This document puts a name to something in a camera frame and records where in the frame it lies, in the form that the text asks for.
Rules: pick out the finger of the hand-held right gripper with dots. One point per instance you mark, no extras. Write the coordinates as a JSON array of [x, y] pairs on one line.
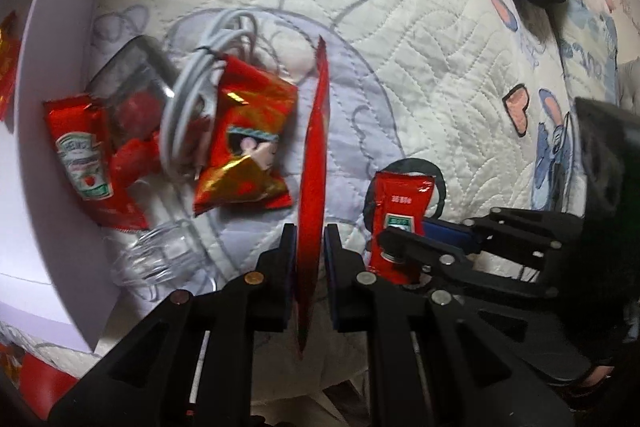
[[450, 234], [425, 252]]

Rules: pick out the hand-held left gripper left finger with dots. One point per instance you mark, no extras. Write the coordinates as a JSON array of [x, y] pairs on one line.
[[289, 268]]

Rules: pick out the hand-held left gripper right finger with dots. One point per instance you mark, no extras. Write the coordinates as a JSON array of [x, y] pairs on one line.
[[331, 278]]

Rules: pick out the small red ketchup packet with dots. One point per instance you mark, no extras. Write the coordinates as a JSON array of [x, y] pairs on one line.
[[397, 202]]

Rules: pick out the large red snack packet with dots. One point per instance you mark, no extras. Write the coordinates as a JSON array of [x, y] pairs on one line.
[[312, 187]]

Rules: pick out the clear plastic clips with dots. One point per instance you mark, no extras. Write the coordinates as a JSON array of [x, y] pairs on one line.
[[160, 252]]

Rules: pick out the red candy packet cartoon figures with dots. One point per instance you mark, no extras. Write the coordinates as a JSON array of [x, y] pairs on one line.
[[240, 142]]

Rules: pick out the grey rectangular case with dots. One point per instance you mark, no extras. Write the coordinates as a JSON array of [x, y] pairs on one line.
[[135, 77]]

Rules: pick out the red ketchup packet white label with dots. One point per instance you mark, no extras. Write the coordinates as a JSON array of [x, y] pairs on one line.
[[75, 147]]

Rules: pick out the lavender cardboard box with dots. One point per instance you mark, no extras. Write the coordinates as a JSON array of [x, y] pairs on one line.
[[50, 57]]

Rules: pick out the white cartoon printed quilt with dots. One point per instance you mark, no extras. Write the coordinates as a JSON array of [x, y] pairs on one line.
[[400, 57]]

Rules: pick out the red glossy item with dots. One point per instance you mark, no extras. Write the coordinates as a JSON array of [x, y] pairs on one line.
[[35, 372]]

